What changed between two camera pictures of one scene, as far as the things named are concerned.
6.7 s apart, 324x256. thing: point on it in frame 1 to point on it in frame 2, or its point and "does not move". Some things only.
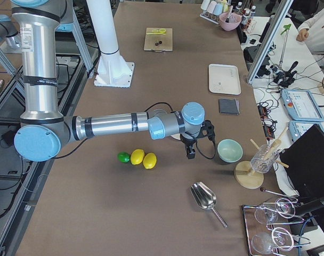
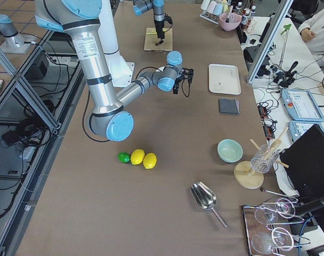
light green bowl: (229, 151) does not move
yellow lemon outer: (149, 160) does not move
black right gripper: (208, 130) to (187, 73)
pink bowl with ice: (234, 22) does not move
